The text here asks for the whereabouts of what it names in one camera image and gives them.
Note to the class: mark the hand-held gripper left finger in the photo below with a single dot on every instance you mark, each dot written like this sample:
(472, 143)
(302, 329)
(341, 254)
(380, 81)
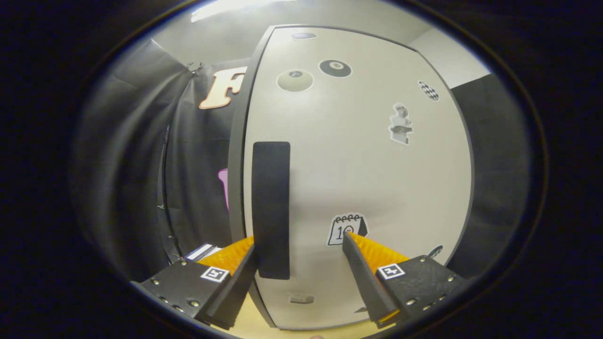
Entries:
(235, 296)

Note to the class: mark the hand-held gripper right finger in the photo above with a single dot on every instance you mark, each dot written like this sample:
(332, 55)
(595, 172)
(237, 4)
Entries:
(365, 278)

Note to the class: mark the white and blue boxes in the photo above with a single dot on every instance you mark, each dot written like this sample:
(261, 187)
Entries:
(200, 252)

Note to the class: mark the grey cabinet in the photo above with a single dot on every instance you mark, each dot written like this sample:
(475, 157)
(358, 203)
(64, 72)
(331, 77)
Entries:
(237, 165)

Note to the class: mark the black backdrop cloth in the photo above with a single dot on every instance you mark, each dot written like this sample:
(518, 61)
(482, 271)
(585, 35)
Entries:
(127, 165)

